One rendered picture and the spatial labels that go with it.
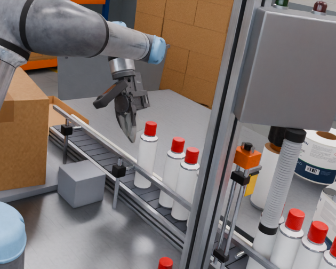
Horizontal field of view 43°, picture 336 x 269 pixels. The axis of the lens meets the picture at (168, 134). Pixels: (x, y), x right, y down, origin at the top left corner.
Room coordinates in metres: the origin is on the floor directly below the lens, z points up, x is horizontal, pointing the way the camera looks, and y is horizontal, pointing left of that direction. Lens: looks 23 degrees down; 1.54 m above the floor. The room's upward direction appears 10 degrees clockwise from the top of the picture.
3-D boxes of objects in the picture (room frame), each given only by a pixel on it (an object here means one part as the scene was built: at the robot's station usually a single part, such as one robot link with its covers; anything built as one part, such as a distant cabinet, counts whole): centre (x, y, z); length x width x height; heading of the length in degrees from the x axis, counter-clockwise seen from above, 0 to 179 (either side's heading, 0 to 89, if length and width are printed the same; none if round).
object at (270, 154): (1.15, -0.32, 1.03); 0.09 x 0.09 x 0.30
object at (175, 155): (1.05, -0.03, 0.98); 0.05 x 0.05 x 0.20
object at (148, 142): (1.13, 0.05, 0.98); 0.05 x 0.05 x 0.20
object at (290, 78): (0.76, -0.19, 1.38); 0.17 x 0.10 x 0.19; 99
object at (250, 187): (0.85, -0.20, 1.09); 0.03 x 0.01 x 0.06; 134
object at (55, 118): (1.61, 0.52, 0.85); 0.30 x 0.26 x 0.04; 44
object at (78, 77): (3.40, 0.53, 0.48); 0.89 x 0.63 x 0.96; 164
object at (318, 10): (0.79, -0.22, 1.49); 0.03 x 0.03 x 0.02
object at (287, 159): (0.71, -0.22, 1.18); 0.04 x 0.04 x 0.21
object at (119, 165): (1.08, 0.10, 0.91); 0.07 x 0.03 x 0.17; 134
